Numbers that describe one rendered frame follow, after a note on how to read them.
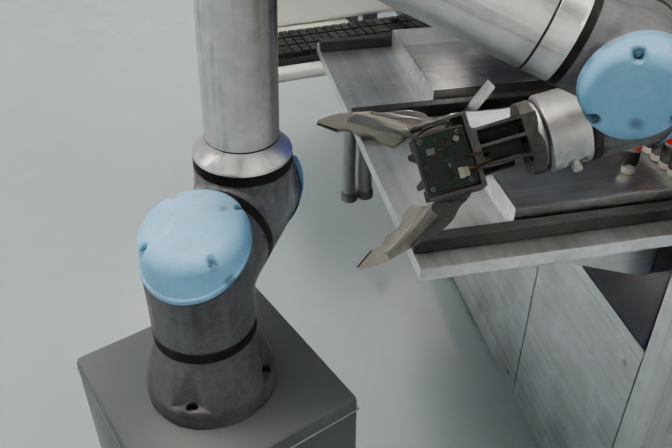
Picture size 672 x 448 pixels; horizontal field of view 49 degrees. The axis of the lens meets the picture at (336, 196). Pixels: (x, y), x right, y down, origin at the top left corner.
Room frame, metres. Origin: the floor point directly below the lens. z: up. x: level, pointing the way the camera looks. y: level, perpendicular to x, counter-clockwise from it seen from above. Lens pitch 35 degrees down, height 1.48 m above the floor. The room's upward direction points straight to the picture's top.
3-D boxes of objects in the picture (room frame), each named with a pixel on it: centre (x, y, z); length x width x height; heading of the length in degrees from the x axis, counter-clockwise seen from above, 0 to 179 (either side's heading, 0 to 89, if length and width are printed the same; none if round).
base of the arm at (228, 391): (0.61, 0.15, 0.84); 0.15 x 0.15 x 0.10
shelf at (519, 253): (1.09, -0.27, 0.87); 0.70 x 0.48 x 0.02; 12
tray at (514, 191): (0.94, -0.37, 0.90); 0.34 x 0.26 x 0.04; 102
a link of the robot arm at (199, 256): (0.61, 0.15, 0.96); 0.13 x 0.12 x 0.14; 164
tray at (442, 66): (1.27, -0.30, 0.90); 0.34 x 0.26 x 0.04; 102
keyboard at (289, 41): (1.56, -0.03, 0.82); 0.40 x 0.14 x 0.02; 109
